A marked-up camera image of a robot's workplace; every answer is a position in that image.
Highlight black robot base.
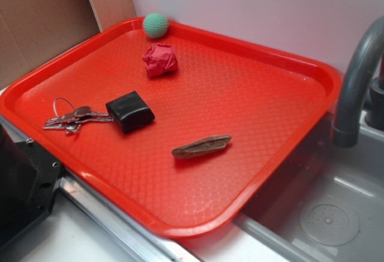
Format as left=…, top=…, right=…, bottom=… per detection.
left=1, top=127, right=64, bottom=251

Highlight red plastic tray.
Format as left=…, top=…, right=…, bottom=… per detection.
left=1, top=18, right=341, bottom=239

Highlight brown wood piece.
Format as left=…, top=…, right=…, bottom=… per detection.
left=171, top=134, right=232, bottom=159

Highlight black rectangular block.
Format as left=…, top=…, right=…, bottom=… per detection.
left=106, top=91, right=155, bottom=134

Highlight crumpled red paper ball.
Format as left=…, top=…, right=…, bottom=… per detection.
left=142, top=44, right=178, bottom=77

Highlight green crocheted ball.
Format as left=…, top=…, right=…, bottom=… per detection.
left=143, top=13, right=169, bottom=39

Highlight grey toy sink basin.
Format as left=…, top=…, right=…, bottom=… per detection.
left=235, top=114, right=383, bottom=261

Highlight dark faucet knob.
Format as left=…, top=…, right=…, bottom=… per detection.
left=365, top=58, right=383, bottom=130

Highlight brown cardboard panel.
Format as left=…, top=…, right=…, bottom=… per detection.
left=1, top=0, right=99, bottom=88

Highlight grey toy faucet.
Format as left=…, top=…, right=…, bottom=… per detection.
left=331, top=17, right=383, bottom=147

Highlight silver keys on ring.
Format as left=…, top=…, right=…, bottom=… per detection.
left=43, top=97, right=114, bottom=134

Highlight silver metal counter rail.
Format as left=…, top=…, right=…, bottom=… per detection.
left=1, top=118, right=198, bottom=261

